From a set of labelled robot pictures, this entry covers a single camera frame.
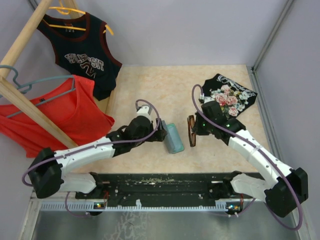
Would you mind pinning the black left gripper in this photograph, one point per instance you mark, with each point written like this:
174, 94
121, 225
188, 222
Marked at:
159, 134

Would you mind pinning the grey-blue clothes hanger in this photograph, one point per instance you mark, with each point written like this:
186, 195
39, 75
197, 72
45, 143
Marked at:
28, 86

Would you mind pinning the navy basketball jersey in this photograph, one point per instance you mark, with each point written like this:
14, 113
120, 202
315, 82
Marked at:
80, 47

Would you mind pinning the yellow clothes hanger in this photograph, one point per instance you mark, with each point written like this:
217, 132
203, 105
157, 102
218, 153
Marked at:
71, 10

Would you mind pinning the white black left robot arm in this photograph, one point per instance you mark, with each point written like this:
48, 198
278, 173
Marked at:
51, 171

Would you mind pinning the grey-blue glasses case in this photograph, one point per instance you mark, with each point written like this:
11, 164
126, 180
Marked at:
172, 140

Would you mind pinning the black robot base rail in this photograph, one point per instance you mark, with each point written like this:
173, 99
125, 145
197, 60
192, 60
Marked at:
162, 192

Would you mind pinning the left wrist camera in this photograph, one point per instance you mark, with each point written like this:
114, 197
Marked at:
145, 111

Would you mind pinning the black floral folded shirt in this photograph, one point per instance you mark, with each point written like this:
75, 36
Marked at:
232, 97

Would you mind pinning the aluminium frame post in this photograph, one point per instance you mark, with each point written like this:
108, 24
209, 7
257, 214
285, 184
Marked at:
273, 34

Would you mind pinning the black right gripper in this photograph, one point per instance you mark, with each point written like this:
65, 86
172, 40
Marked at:
197, 128

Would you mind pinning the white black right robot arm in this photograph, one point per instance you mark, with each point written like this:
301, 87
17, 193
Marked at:
282, 188

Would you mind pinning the brown sunglasses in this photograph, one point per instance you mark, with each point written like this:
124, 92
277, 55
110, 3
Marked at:
191, 134

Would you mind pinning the wooden clothes rack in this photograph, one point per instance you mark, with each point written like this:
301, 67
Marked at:
76, 113

